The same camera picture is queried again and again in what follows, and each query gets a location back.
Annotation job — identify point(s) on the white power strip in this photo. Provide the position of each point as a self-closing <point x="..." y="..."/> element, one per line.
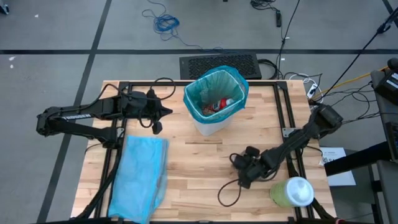
<point x="311" y="91"/>

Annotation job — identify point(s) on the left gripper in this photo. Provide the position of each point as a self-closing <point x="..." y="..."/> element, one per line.
<point x="138" y="105"/>

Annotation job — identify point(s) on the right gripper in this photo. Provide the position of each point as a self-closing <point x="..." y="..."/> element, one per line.
<point x="250" y="171"/>

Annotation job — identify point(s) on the white paper sheet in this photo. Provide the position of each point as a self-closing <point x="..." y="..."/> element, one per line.
<point x="337" y="152"/>

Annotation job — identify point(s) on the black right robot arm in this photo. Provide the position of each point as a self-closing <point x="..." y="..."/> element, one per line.
<point x="289" y="144"/>

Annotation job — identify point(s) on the light blue trash bag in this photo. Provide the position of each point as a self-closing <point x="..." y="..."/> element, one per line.
<point x="140" y="177"/>

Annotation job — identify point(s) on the white plastic trash bin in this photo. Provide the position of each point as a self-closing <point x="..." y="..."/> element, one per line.
<point x="214" y="127"/>

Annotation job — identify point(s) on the black perforated computer case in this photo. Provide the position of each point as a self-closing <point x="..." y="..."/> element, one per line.
<point x="217" y="60"/>

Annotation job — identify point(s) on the green trash bag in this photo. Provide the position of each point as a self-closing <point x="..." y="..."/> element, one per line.
<point x="199" y="90"/>

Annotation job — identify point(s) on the black box device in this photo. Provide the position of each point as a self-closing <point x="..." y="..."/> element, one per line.
<point x="388" y="85"/>

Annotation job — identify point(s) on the black power strip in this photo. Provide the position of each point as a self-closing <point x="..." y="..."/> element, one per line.
<point x="278" y="18"/>

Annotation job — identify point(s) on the black stand pole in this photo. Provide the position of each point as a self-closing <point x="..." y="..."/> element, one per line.
<point x="384" y="28"/>

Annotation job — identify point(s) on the red bottle white cap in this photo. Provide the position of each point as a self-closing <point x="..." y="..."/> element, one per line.
<point x="220" y="104"/>

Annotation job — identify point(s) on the grey side desk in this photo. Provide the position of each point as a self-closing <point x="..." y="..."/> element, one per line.
<point x="388" y="193"/>

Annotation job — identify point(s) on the black angled beam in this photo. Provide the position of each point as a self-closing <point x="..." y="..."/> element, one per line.
<point x="357" y="158"/>

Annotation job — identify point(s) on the black aluminium rail frame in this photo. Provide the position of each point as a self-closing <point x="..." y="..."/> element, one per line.
<point x="264" y="82"/>

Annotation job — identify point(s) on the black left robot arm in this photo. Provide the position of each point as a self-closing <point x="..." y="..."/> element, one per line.
<point x="76" y="117"/>

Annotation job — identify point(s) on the small black floor object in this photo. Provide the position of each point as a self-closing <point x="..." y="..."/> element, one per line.
<point x="3" y="9"/>

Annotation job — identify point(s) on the green canister white lid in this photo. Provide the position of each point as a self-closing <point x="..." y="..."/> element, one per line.
<point x="295" y="191"/>

